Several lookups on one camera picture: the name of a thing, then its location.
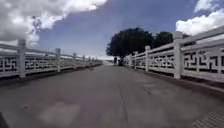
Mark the person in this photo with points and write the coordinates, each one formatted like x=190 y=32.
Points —
x=115 y=60

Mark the large dark tree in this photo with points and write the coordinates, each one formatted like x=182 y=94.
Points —
x=128 y=41

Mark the white stone railing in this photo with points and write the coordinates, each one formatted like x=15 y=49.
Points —
x=178 y=56
x=21 y=60

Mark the grey paved bridge path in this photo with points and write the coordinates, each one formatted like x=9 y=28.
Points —
x=100 y=96

